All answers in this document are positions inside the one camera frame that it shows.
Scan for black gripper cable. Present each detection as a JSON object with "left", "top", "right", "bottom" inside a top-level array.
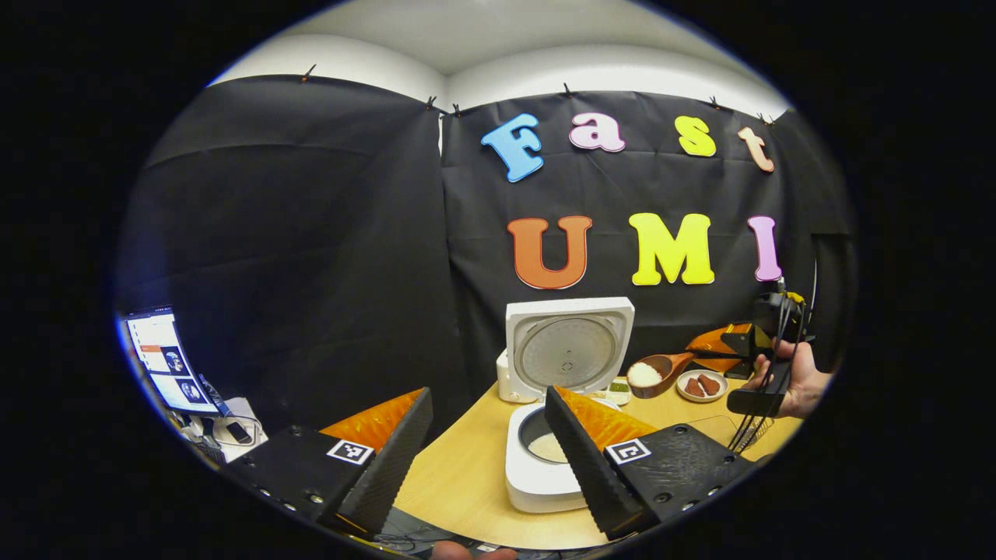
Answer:
[{"left": 730, "top": 257, "right": 819, "bottom": 456}]

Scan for wooden spoon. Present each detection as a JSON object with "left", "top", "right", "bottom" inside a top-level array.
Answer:
[{"left": 627, "top": 352, "right": 728, "bottom": 399}]

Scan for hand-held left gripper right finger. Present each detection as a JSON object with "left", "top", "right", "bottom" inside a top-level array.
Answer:
[{"left": 545, "top": 385, "right": 757, "bottom": 541}]

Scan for row of black clips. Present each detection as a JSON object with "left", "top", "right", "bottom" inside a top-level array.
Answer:
[{"left": 300, "top": 64, "right": 779, "bottom": 125}]

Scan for tangled black cables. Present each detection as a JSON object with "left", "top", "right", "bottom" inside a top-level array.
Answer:
[{"left": 381, "top": 509, "right": 499, "bottom": 555}]

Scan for white round plate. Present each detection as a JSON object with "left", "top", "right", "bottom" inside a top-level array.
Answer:
[{"left": 675, "top": 369, "right": 729, "bottom": 403}]

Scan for white rice cooker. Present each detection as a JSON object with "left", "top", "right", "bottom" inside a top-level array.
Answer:
[{"left": 504, "top": 296, "right": 635, "bottom": 514}]

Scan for computer monitor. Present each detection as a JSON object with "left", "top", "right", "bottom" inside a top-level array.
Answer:
[{"left": 124, "top": 306, "right": 221, "bottom": 415}]

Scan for black backdrop cloth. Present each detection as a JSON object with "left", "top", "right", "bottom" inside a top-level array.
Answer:
[{"left": 113, "top": 74, "right": 861, "bottom": 436}]

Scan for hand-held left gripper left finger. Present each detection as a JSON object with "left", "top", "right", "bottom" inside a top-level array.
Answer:
[{"left": 226, "top": 387, "right": 434, "bottom": 539}]

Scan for white plastic object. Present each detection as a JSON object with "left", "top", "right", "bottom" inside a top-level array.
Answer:
[{"left": 210, "top": 397, "right": 269, "bottom": 464}]

